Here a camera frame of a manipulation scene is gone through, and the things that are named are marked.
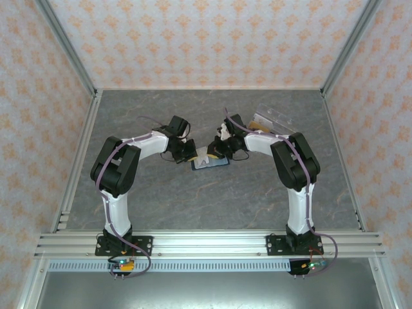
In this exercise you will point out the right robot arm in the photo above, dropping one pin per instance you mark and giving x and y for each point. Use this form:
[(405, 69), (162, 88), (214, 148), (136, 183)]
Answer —
[(299, 212)]

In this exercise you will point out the grey metal panel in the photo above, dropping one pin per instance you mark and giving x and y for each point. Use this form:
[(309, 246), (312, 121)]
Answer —
[(209, 289)]

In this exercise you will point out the aluminium frame post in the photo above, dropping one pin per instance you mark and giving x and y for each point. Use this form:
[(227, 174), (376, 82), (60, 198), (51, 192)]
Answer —
[(347, 50), (69, 51)]

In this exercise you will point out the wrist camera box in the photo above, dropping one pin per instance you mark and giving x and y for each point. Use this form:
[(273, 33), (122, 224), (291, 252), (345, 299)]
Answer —
[(224, 132), (184, 139)]

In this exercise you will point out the aluminium frame leg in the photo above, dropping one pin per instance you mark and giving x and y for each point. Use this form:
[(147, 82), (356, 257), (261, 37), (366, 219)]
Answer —
[(385, 286), (31, 286)]

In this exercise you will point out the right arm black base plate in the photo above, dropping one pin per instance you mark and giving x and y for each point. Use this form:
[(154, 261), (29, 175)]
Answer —
[(273, 244)]

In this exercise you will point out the aluminium table side rail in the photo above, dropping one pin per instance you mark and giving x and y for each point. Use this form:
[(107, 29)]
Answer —
[(328, 109), (93, 103)]

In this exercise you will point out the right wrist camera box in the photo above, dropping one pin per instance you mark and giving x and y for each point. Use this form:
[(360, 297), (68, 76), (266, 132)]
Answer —
[(224, 132)]

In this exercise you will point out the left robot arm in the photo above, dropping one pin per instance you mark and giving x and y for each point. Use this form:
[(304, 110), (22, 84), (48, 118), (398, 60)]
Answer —
[(116, 215)]

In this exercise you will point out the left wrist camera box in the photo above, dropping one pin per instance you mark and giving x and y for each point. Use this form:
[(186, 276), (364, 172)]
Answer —
[(184, 139)]

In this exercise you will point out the clear acrylic card box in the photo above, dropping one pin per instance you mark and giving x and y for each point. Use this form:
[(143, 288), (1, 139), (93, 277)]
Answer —
[(277, 114)]

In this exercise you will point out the navy blue card holder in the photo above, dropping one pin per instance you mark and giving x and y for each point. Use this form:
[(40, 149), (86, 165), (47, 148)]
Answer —
[(222, 163)]

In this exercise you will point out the aluminium mounting rail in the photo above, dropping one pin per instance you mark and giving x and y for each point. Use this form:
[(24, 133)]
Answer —
[(209, 244)]

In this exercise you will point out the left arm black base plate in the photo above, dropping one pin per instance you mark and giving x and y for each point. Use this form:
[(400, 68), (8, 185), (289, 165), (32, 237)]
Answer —
[(145, 244)]

